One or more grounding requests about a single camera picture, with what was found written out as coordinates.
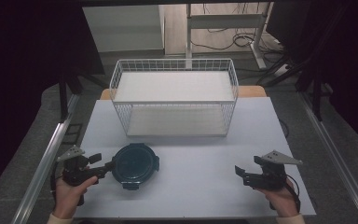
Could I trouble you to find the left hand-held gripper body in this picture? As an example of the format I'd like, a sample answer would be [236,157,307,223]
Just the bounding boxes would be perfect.
[56,145,107,188]

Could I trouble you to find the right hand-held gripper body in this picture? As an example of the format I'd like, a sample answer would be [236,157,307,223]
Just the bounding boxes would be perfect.
[241,149,304,191]

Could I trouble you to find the dark teal round lid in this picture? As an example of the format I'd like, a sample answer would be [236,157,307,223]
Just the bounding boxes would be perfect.
[110,142,161,191]

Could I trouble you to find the person's right hand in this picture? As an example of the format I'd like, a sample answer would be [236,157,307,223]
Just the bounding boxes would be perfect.
[255,178,300,218]

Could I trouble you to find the person's left hand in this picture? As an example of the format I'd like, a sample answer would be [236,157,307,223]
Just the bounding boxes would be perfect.
[52,174,99,220]

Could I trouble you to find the wooden board under table top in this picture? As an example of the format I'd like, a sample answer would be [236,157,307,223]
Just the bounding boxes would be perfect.
[100,85,268,101]

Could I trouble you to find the black metal stand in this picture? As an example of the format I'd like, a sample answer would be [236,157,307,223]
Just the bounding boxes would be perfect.
[57,69,110,123]
[262,52,335,123]

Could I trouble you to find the white power strip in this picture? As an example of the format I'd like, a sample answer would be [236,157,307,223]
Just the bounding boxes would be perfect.
[272,63,294,78]

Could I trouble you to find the black curtain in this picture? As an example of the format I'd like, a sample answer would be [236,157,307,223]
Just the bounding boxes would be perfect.
[265,0,358,157]
[0,0,106,203]

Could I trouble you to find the white cabinet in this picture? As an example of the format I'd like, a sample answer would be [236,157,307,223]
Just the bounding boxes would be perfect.
[81,4,166,54]

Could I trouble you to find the aluminium rail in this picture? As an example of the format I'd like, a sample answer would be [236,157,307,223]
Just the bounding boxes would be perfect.
[9,92,82,224]
[297,91,358,224]

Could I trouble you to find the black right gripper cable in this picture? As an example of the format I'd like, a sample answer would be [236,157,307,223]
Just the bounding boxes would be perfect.
[284,173,302,215]

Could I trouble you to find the white wire two-tier shelf rack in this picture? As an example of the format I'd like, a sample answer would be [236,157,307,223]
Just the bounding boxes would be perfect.
[108,58,240,139]

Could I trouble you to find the black floor cables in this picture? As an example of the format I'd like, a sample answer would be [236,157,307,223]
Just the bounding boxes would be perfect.
[189,3,293,87]

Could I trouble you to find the white metal desk frame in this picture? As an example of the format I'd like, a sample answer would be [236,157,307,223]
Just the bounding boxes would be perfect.
[184,2,275,71]

